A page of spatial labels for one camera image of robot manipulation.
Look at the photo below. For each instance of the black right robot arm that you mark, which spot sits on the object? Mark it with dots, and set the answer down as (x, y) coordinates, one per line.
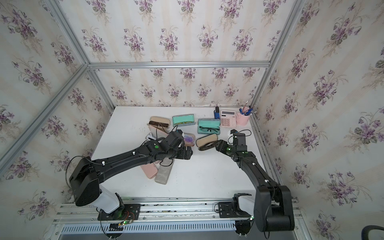
(271, 208)

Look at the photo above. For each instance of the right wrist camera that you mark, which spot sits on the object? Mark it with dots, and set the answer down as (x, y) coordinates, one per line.
(233, 131)

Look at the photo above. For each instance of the grey teal-lined glasses case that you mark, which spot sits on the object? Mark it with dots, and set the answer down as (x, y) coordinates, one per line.
(183, 120)

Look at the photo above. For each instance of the pink calculator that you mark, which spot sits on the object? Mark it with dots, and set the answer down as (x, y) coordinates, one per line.
(228, 119)

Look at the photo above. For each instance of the blue black stapler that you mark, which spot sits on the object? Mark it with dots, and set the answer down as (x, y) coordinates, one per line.
(217, 113)

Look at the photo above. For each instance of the plaid case purple glasses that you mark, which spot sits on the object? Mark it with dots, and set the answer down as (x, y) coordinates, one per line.
(188, 134)

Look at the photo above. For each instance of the brown tortoise glasses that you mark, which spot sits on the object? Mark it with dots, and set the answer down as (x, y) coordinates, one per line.
(159, 124)

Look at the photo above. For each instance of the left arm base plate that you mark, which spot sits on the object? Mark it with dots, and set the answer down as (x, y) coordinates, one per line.
(129, 212)

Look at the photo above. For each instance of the pink pen cup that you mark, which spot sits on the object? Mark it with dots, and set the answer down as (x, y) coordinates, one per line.
(242, 120)

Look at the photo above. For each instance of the teal case black glasses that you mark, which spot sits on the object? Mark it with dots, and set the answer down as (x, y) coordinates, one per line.
(210, 123)

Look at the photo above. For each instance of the black green-lens glasses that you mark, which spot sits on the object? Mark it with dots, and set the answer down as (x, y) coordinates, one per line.
(206, 130)

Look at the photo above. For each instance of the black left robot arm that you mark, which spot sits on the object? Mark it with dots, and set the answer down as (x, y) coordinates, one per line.
(87, 177)

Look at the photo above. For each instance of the beige case brown glasses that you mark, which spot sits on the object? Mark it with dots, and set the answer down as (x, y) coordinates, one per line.
(160, 119)

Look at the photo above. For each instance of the black sunglasses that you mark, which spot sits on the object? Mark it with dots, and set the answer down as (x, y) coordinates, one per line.
(207, 146)

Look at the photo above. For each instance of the purple pink glasses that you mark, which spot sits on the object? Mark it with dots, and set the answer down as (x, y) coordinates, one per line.
(189, 139)

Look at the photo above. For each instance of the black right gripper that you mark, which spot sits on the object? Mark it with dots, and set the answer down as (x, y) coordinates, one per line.
(222, 146)

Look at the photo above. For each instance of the grey case red sunglasses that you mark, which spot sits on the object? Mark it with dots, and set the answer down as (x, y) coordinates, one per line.
(163, 174)

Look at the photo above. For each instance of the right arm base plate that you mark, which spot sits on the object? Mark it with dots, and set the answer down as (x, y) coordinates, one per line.
(241, 206)

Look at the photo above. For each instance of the beige case black glasses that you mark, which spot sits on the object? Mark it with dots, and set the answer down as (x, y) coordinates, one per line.
(207, 139)

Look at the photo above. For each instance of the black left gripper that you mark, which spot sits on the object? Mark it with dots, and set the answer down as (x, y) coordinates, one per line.
(182, 155)

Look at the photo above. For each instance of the pink case white sunglasses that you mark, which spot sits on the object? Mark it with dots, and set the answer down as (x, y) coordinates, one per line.
(156, 132)

